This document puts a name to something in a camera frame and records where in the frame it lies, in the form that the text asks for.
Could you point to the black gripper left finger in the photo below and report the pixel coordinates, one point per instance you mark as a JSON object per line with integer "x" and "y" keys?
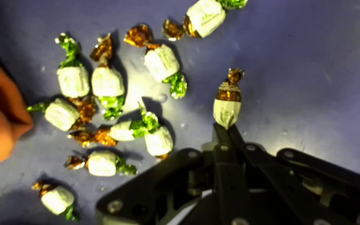
{"x": 225, "y": 183}

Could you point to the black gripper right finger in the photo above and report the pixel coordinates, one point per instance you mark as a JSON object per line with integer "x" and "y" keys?
{"x": 296, "y": 183}

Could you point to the green gold white candy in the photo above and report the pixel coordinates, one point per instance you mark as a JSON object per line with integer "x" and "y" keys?
{"x": 157, "y": 142}
{"x": 107, "y": 82}
{"x": 61, "y": 114}
{"x": 226, "y": 109}
{"x": 56, "y": 201}
{"x": 72, "y": 82}
{"x": 101, "y": 163}
{"x": 161, "y": 63}
{"x": 206, "y": 17}
{"x": 121, "y": 132}

